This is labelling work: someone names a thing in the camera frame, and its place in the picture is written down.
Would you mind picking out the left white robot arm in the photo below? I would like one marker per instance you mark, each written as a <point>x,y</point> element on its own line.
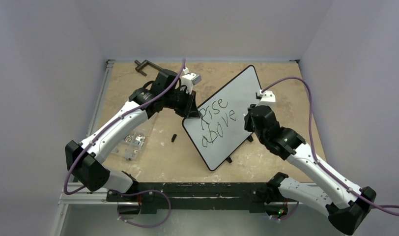
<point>85,159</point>

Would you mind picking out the clear plastic screw box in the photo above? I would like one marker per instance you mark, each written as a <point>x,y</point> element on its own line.
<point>133,144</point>

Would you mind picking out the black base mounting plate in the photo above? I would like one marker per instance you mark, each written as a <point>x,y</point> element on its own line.
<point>150,197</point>

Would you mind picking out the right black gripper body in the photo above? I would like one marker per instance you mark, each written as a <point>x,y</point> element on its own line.
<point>251,118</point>

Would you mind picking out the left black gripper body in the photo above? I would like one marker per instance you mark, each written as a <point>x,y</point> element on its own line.
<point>181,102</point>

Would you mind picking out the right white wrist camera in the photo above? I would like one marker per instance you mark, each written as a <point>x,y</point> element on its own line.
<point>265,98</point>

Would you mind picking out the aluminium rail frame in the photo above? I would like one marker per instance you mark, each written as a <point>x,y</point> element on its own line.
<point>84,196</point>

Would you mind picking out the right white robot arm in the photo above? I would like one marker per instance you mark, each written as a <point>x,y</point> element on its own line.
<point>343,202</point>

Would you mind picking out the white whiteboard black frame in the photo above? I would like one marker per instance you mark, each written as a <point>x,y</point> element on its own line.
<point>220,130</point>

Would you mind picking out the black marker cap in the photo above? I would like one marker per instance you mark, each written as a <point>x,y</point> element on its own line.
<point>173,137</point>

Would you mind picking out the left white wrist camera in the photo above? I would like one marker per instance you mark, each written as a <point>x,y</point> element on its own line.
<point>189,80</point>

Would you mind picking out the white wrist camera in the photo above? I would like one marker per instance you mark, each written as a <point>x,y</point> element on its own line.
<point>265,98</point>
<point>189,80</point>

